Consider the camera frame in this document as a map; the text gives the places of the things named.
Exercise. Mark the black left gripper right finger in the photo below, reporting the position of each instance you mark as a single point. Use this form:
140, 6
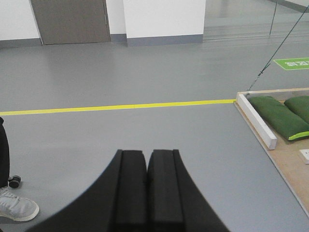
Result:
175, 204

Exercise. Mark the wooden plywood platform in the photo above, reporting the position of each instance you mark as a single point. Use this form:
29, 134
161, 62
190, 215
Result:
285, 156

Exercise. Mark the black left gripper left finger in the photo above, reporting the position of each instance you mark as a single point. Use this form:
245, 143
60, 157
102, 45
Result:
115, 202

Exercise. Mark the white diagonal brace frame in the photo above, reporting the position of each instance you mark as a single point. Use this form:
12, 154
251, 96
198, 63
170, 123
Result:
304, 154

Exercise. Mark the grey office chair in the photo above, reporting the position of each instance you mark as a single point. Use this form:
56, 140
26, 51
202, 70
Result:
14, 181

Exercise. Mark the white wooden base beam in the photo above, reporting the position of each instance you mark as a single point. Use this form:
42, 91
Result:
259, 127

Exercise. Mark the right green cushion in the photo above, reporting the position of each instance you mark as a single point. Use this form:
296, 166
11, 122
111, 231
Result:
299, 106

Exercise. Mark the green cushion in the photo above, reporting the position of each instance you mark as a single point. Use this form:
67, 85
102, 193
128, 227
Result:
286, 123
299, 106

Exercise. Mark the yellow floor tape line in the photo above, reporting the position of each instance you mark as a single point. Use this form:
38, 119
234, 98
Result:
114, 107

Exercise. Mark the green floor sign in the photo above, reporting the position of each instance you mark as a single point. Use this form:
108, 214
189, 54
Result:
293, 63

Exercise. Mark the seated person in black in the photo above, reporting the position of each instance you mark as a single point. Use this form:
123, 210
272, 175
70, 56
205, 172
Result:
12, 206

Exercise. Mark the brown grey door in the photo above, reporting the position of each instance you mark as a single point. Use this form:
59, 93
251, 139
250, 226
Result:
72, 21

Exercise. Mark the left green cushion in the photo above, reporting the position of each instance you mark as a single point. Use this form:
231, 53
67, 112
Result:
286, 123

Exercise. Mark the white column with grey base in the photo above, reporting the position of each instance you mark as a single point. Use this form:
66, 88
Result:
164, 22

